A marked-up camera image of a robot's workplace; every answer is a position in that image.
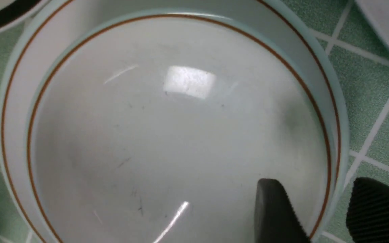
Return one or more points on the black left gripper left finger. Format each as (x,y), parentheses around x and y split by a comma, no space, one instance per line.
(275,220)

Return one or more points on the pale blue bowl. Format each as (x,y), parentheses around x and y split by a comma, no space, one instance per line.
(151,121)

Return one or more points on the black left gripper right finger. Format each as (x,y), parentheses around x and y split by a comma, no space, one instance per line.
(368,211)

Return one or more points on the black-rimmed white bowl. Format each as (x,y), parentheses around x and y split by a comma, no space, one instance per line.
(13,12)

